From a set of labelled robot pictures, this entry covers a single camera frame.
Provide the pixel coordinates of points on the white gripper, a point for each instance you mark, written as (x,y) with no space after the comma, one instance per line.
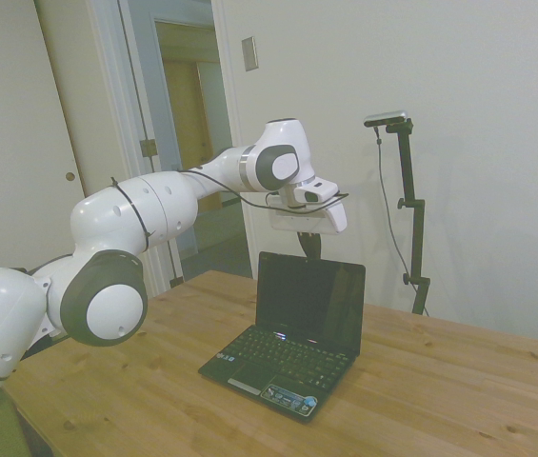
(304,221)

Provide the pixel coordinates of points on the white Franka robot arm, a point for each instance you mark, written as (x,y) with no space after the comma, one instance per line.
(154,209)

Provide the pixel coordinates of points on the black netbook laptop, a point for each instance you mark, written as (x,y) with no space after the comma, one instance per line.
(297,304)

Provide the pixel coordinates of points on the wooden hallway door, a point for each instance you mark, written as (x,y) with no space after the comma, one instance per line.
(187,119)

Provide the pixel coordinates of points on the white open door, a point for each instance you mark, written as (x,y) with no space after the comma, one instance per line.
(173,119)

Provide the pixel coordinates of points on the brass door hinge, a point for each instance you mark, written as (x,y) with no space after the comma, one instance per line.
(148,148)

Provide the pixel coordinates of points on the round closet door pull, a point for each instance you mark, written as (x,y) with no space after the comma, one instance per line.
(71,177)

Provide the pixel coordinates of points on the black camera stand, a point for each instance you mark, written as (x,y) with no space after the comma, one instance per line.
(415,224)

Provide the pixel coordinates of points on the silver camera on stand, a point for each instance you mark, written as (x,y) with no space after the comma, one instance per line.
(386,118)

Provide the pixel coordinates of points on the beige wall switch plate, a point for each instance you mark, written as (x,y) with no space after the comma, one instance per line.
(250,53)

